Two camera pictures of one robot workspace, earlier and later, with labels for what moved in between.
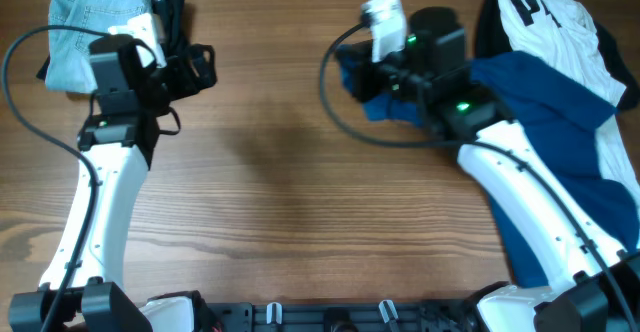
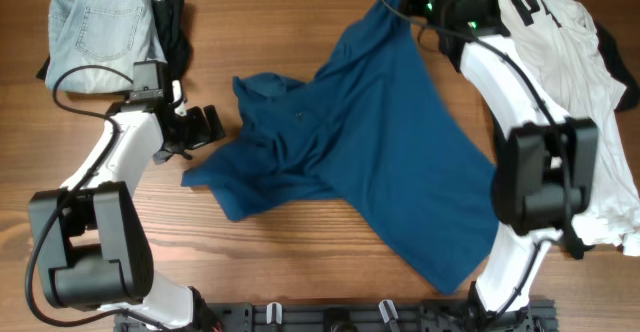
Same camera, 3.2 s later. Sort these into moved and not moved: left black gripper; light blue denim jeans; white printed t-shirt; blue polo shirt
Moved: left black gripper; blue polo shirt
Not moved: white printed t-shirt; light blue denim jeans
